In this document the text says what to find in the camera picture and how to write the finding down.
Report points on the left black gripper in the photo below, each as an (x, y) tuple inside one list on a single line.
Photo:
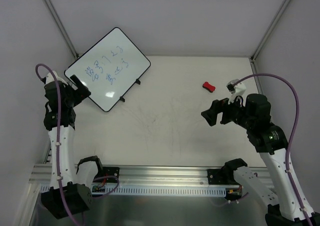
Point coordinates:
[(78, 92)]

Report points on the right aluminium frame post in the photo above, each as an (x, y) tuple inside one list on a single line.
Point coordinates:
[(271, 27)]

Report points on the left aluminium frame post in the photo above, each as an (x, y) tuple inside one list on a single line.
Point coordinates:
[(61, 28)]

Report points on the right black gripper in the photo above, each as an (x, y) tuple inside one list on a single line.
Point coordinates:
[(224, 111)]

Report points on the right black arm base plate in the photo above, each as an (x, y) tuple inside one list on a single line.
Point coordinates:
[(220, 177)]

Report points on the aluminium mounting rail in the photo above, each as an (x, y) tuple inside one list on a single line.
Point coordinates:
[(176, 176)]

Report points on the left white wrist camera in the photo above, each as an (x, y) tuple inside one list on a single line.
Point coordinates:
[(49, 78)]

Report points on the aluminium frame post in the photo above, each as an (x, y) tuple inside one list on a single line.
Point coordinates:
[(271, 27), (61, 28)]

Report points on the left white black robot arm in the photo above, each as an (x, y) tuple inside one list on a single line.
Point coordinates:
[(70, 184)]

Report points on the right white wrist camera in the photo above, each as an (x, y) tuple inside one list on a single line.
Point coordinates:
[(237, 89)]

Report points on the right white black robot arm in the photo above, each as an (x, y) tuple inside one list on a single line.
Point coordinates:
[(286, 206)]

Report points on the white whiteboard with black rim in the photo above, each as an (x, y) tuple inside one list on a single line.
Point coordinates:
[(109, 68)]

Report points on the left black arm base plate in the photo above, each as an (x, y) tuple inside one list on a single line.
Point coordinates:
[(107, 175)]

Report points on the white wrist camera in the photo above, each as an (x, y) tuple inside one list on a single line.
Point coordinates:
[(237, 89), (49, 78)]

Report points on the red and black eraser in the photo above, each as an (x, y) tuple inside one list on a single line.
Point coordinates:
[(207, 86)]

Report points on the white slotted cable duct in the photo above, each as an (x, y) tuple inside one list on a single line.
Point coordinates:
[(193, 191)]

